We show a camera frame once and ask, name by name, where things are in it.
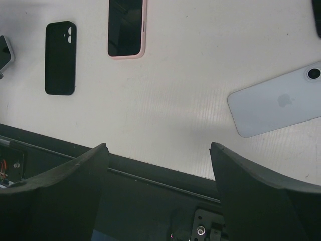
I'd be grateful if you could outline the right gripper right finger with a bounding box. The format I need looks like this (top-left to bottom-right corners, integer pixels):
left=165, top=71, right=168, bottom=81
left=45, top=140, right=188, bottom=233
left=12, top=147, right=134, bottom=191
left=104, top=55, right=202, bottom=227
left=210, top=142, right=320, bottom=240

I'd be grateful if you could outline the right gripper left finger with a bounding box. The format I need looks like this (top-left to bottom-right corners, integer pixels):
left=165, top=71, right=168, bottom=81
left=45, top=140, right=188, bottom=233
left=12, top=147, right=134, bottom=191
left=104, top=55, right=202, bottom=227
left=1, top=143, right=109, bottom=240

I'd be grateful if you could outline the dark phone grey frame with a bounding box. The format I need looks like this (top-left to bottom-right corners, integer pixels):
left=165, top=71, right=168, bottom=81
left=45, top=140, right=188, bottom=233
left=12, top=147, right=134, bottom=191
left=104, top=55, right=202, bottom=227
left=0, top=35, right=15, bottom=73

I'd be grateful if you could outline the black phone case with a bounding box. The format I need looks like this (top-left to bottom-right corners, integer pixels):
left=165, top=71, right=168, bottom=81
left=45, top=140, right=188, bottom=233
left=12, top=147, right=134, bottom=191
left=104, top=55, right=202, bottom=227
left=45, top=21, right=77, bottom=96
left=311, top=0, right=321, bottom=38

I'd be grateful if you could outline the pink phone case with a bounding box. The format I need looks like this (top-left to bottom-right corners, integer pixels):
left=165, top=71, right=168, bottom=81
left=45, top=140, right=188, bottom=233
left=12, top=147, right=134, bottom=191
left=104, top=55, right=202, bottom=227
left=107, top=0, right=148, bottom=60

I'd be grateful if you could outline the blue phone black screen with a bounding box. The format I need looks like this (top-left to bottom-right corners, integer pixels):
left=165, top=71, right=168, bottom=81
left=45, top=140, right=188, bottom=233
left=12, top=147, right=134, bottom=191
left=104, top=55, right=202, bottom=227
left=108, top=0, right=144, bottom=57

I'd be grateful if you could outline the light blue phone face-down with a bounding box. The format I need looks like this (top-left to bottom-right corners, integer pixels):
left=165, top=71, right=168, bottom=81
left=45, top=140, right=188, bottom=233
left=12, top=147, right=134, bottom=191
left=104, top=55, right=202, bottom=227
left=227, top=62, right=320, bottom=138

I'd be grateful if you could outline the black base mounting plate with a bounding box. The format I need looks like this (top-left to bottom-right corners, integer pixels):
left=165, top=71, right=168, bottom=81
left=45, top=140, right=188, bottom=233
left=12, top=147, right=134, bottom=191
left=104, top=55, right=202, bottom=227
left=1, top=125, right=222, bottom=240

